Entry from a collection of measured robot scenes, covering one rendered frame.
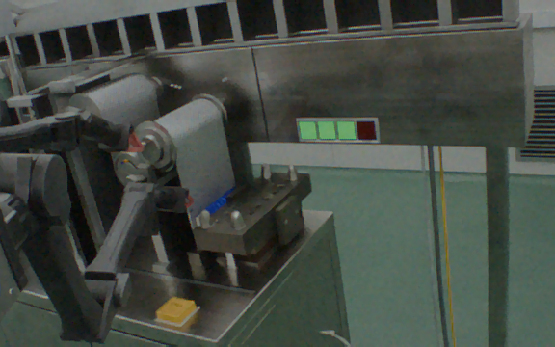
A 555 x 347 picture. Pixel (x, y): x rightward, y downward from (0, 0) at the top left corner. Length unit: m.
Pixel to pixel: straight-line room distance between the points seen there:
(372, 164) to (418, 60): 2.88
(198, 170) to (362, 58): 0.55
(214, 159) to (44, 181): 1.01
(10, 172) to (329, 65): 1.04
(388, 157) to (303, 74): 2.70
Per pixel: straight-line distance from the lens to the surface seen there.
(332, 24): 1.55
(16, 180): 0.71
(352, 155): 4.35
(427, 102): 1.50
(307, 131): 1.65
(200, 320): 1.39
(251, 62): 1.68
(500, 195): 1.74
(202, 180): 1.62
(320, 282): 1.75
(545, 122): 3.92
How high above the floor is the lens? 1.67
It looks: 21 degrees down
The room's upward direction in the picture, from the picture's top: 10 degrees counter-clockwise
